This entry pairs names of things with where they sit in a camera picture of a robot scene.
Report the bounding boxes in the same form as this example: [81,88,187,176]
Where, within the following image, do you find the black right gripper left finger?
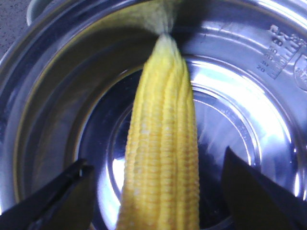
[0,159,94,230]

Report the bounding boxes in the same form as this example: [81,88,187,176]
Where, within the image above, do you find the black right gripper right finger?
[221,147,307,230]

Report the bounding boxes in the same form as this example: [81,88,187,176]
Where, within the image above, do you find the yellow corn cob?
[116,34,200,230]

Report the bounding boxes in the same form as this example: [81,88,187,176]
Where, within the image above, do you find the pale green electric pot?
[0,0,307,230]

